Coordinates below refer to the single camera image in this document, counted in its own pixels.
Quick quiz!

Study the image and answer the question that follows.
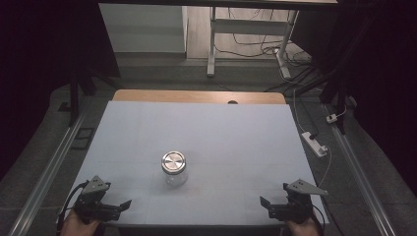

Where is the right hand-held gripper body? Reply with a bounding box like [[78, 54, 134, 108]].
[[268, 178, 329, 225]]

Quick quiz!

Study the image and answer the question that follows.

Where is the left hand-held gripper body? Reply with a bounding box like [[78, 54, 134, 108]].
[[73, 175, 122, 226]]

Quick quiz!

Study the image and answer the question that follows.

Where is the clear glass jar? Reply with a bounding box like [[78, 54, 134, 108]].
[[162, 170, 190, 189]]

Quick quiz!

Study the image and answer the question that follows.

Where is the person's right hand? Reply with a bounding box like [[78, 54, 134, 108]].
[[285, 216, 322, 236]]

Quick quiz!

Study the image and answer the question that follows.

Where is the person's left hand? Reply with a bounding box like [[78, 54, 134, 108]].
[[60, 209, 101, 236]]

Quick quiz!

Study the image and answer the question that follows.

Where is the black floor plate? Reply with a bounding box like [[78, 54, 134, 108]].
[[70, 126, 96, 151]]

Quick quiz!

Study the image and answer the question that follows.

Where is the white power strip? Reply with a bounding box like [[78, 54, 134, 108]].
[[301, 131, 329, 158]]

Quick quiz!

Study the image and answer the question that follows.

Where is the light blue table mat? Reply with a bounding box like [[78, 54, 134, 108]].
[[66, 100, 329, 228]]

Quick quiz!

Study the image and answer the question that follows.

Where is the black metal stand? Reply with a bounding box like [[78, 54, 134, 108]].
[[294, 65, 350, 136], [58, 62, 122, 128]]

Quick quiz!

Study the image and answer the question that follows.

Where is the wooden table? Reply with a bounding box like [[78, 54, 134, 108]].
[[112, 88, 287, 105]]

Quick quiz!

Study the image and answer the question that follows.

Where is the dark curtain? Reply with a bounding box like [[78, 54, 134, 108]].
[[0, 0, 122, 181], [291, 0, 417, 188]]

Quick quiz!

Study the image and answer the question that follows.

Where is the white panel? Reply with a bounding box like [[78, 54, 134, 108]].
[[98, 3, 189, 54]]

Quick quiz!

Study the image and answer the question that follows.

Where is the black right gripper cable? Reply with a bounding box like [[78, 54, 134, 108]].
[[310, 204, 329, 234]]

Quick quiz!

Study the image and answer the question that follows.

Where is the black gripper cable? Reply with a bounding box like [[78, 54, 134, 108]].
[[56, 179, 90, 234], [310, 204, 329, 234]]

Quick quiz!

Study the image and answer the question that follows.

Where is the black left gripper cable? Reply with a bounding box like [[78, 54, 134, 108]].
[[56, 179, 90, 234]]

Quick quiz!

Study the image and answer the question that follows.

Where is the aluminium rail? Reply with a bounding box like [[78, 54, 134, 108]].
[[326, 104, 397, 236], [7, 106, 91, 236]]

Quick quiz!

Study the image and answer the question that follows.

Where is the thin white cable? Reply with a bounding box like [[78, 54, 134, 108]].
[[292, 88, 332, 189]]

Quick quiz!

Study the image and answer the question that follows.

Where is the tangle of black floor cables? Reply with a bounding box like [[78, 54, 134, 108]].
[[214, 8, 321, 94]]

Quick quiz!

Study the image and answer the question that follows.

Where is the white desk frame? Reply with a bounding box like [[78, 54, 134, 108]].
[[206, 6, 301, 81]]

